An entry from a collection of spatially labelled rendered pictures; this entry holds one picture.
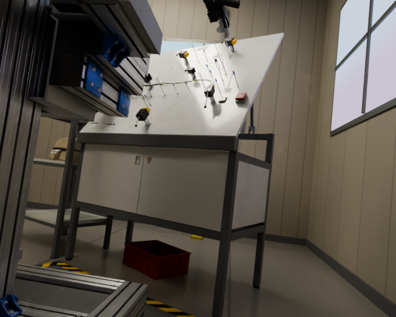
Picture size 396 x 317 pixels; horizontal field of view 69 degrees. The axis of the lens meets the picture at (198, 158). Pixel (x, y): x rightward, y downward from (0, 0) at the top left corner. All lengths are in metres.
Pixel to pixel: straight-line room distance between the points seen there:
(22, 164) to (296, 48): 3.66
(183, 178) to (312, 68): 2.87
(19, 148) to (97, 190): 1.14
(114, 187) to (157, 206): 0.37
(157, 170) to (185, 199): 0.25
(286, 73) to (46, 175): 3.48
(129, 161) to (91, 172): 0.34
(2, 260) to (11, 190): 0.18
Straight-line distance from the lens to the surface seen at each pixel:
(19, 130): 0.90
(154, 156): 1.68
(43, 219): 2.36
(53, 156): 2.39
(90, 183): 2.04
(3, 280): 0.97
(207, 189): 1.46
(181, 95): 1.88
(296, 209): 3.75
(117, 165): 1.87
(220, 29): 1.60
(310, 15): 4.37
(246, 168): 1.54
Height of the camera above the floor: 0.64
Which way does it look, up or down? 4 degrees up
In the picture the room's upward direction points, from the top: 7 degrees clockwise
